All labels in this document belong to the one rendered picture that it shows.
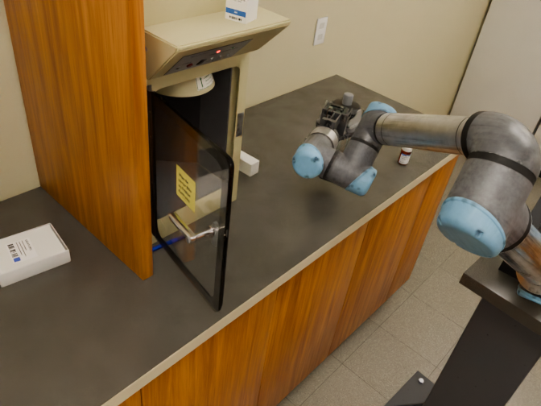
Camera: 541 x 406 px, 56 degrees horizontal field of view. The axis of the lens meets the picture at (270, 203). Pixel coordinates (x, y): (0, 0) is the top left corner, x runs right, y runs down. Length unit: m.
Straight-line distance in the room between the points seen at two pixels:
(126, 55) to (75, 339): 0.60
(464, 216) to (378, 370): 1.57
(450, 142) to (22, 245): 0.99
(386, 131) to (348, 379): 1.38
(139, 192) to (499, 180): 0.69
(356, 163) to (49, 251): 0.76
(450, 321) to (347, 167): 1.63
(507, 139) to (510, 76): 3.07
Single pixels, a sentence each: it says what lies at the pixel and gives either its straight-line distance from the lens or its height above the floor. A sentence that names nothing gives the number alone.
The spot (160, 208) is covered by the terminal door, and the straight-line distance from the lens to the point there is 1.20.
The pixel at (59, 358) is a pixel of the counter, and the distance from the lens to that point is 1.15.
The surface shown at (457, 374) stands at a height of 0.53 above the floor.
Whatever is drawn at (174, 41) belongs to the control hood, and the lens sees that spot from 0.99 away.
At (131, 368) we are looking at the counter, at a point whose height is 0.94.
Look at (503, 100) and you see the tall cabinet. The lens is 4.04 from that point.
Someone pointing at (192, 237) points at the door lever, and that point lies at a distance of 0.97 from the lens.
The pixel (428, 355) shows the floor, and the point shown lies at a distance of 2.51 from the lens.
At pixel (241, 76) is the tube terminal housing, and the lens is 1.29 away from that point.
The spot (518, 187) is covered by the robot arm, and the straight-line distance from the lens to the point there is 0.91.
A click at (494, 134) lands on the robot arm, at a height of 1.48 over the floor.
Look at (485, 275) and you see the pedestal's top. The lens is 1.50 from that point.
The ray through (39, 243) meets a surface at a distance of 1.34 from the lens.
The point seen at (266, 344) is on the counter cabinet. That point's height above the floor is 0.60.
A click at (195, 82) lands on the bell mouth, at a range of 1.23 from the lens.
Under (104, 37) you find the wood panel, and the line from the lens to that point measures 1.00.
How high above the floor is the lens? 1.86
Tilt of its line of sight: 37 degrees down
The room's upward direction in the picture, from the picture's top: 8 degrees clockwise
